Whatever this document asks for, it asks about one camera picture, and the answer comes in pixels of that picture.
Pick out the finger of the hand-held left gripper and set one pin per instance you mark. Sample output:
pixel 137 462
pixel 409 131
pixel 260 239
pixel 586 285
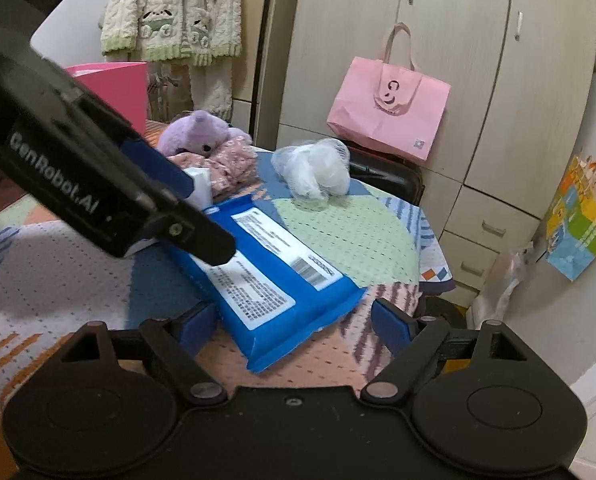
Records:
pixel 160 167
pixel 197 232

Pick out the blue wet wipes packet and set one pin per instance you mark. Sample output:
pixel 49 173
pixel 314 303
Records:
pixel 278 290

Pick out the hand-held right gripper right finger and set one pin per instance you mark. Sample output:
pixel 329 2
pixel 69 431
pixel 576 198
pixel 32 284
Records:
pixel 392 330

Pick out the floral pink scrunchie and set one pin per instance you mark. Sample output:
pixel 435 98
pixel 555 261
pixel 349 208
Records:
pixel 227 170

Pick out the cream knitted cardigan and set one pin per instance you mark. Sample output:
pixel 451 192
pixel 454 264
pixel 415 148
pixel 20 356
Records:
pixel 177 15

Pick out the clear plastic bag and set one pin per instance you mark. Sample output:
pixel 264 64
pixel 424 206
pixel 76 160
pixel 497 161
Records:
pixel 515 280

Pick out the pink paper bag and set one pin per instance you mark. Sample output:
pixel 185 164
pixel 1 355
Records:
pixel 388 105

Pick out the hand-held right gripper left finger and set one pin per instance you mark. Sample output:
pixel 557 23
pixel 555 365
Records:
pixel 198 329

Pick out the small white tissue packet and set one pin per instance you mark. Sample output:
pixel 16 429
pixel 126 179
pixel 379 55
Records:
pixel 200 190

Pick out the beige wardrobe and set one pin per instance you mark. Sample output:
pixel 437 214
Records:
pixel 478 85

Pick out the white mesh bath sponge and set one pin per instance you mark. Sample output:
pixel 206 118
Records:
pixel 313 167

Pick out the purple plush toy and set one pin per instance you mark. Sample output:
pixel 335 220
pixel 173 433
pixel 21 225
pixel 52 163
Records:
pixel 197 132

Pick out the pink cardboard box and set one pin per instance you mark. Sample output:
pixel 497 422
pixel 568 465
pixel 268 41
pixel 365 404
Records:
pixel 117 90

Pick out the black suitcase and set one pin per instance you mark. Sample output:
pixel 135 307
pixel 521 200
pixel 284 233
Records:
pixel 393 175

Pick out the colourful paper bag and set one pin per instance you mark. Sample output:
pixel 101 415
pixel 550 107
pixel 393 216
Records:
pixel 580 230

